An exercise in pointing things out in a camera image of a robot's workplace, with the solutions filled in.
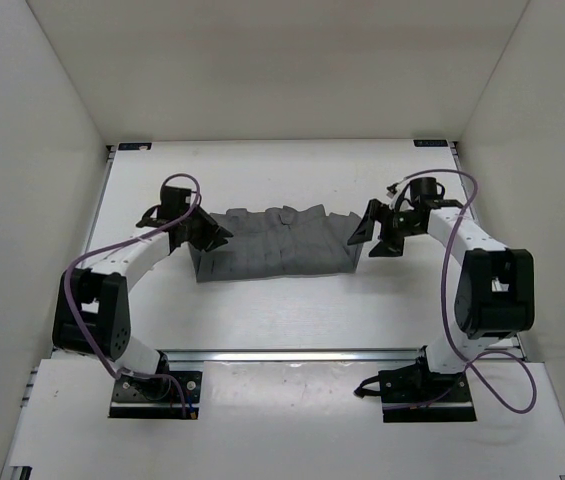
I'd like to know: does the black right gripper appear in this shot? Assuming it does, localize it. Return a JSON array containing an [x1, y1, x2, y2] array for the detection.
[[348, 200, 425, 258]]

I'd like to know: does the grey pleated skirt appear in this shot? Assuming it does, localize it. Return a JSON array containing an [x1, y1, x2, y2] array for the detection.
[[189, 204, 362, 283]]

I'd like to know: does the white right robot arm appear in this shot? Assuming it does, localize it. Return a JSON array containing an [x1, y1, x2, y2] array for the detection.
[[348, 177, 535, 401]]

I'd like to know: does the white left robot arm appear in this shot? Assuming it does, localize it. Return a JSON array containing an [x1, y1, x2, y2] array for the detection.
[[52, 181, 232, 398]]

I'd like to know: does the dark label sticker right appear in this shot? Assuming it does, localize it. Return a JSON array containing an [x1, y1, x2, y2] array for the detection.
[[413, 139, 449, 148]]

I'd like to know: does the dark label sticker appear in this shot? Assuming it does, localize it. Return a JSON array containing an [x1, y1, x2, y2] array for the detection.
[[413, 139, 449, 148], [117, 142, 152, 151]]

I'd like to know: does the dark label sticker left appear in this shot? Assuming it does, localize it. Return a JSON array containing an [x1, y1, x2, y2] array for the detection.
[[117, 142, 152, 151]]

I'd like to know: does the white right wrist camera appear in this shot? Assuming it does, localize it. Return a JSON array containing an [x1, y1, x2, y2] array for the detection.
[[386, 179, 409, 210]]

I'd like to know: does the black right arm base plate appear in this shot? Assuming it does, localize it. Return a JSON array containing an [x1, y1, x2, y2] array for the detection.
[[353, 355, 477, 424]]

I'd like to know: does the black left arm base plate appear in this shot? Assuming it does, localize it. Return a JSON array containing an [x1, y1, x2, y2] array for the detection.
[[108, 365, 203, 420]]

